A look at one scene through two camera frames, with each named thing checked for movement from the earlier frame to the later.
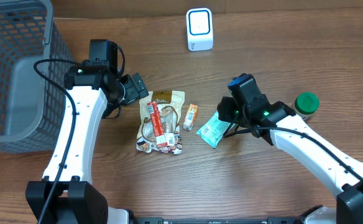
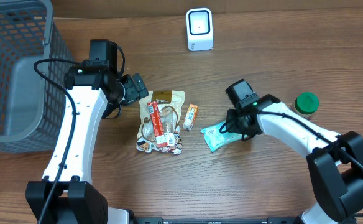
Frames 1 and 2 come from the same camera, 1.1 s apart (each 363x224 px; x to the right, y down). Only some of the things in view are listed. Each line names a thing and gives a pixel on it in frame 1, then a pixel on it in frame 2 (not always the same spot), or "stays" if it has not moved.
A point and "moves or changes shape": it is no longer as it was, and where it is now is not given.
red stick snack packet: (153, 109) stays
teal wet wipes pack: (214, 131) moves or changes shape
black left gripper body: (138, 88) stays
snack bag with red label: (170, 105) stays
